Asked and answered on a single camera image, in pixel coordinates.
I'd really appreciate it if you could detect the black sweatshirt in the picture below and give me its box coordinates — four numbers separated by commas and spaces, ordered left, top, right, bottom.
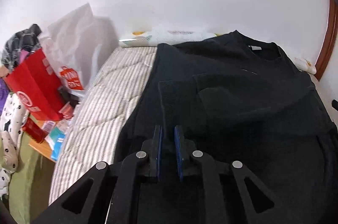
114, 31, 337, 223

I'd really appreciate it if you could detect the striped quilted mattress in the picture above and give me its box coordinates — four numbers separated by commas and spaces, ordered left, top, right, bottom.
49, 46, 157, 203

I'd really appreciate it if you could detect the blue tissue pack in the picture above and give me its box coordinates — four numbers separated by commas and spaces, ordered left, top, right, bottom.
45, 127, 66, 161

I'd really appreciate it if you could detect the green bed sheet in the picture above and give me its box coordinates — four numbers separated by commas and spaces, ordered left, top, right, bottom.
1, 134, 55, 223

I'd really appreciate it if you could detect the wooden nightstand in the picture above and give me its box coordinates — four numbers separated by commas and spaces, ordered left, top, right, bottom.
29, 120, 68, 162

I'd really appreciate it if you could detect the pink white small packet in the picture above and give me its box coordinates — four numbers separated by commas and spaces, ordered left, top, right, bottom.
41, 120, 56, 134

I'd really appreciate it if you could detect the red drink can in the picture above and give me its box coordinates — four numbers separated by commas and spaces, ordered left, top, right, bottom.
22, 117, 47, 143

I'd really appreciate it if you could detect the pink small jar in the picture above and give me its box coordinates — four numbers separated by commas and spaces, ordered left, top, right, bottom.
59, 101, 75, 120

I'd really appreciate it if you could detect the white black spotted pillow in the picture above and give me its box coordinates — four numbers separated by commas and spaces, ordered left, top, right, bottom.
1, 92, 29, 199

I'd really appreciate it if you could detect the white patterned pillow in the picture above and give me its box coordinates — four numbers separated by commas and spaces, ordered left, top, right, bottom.
119, 29, 217, 47

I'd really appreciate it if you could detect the red paper shopping bag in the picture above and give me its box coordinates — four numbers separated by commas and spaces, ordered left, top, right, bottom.
5, 48, 66, 121

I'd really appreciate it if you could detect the purple fluffy cushion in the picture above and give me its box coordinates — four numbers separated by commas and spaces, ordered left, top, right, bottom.
0, 78, 10, 115

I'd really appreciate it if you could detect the black right gripper tip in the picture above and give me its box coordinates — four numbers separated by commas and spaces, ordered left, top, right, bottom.
331, 99, 338, 111

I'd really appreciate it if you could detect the white Miniso plastic bag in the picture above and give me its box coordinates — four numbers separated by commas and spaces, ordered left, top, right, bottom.
38, 3, 119, 100

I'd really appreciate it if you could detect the black white checkered cloth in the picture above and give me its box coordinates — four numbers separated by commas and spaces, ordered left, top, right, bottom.
1, 24, 42, 73

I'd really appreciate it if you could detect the brown wooden door frame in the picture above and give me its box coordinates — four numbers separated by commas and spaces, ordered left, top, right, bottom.
315, 0, 337, 81

